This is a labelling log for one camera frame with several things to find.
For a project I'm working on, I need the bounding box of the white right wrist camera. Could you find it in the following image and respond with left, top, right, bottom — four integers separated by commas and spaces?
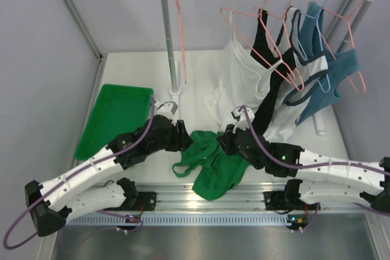
231, 105, 255, 133

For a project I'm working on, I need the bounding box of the white camisole top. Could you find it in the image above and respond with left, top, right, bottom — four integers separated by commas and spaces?
204, 13, 277, 132

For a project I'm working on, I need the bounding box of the perforated grey cable duct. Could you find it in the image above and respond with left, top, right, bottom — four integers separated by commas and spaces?
60, 213, 308, 227

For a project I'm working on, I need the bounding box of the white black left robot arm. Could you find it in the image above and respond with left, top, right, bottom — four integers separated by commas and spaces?
24, 114, 193, 237

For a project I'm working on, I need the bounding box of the black tank top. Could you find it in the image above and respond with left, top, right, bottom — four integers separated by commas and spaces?
250, 10, 290, 135

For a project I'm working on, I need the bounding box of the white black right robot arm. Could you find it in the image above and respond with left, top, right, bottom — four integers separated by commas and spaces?
217, 129, 389, 214

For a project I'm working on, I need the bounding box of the pink hanger with black top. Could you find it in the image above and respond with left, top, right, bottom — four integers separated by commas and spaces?
254, 0, 305, 92

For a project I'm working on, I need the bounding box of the empty pink hanger left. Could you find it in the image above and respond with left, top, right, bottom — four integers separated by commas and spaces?
175, 0, 187, 84

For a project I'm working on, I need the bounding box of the green plastic tray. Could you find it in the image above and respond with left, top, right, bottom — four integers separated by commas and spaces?
74, 84, 154, 161

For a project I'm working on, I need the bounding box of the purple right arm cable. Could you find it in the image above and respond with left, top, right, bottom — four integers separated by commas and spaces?
239, 105, 390, 177

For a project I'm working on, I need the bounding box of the teal tank top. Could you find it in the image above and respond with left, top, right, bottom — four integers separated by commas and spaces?
298, 1, 361, 124

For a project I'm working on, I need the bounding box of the white rack right foot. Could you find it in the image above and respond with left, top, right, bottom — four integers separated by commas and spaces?
313, 111, 326, 136

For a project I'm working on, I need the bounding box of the aluminium mounting rail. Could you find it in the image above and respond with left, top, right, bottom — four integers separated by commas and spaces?
133, 181, 369, 212

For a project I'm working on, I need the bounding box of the pink hanger far right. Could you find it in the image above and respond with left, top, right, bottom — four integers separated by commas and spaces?
323, 0, 366, 94

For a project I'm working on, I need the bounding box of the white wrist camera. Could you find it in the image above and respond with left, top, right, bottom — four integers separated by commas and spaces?
154, 101, 178, 120
231, 105, 255, 133

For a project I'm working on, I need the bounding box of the green tank top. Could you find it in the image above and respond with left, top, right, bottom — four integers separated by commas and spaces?
172, 130, 250, 201

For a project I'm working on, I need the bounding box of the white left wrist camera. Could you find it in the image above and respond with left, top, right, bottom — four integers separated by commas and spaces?
154, 101, 178, 120

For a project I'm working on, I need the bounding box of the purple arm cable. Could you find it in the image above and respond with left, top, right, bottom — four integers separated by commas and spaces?
4, 96, 158, 248
239, 105, 390, 177

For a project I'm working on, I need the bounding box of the pink hanger with camisole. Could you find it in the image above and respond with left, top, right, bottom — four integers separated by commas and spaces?
220, 0, 304, 91

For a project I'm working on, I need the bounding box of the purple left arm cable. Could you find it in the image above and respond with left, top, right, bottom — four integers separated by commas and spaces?
4, 96, 158, 248

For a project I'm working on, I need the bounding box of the white rack foot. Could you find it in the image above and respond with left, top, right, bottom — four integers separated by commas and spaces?
313, 111, 326, 136
169, 61, 182, 119

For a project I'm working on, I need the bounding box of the white navy-trimmed tank top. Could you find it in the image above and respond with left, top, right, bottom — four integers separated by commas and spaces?
264, 6, 328, 142

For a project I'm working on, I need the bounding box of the white rack left foot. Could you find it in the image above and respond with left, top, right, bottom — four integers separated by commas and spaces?
169, 61, 182, 119

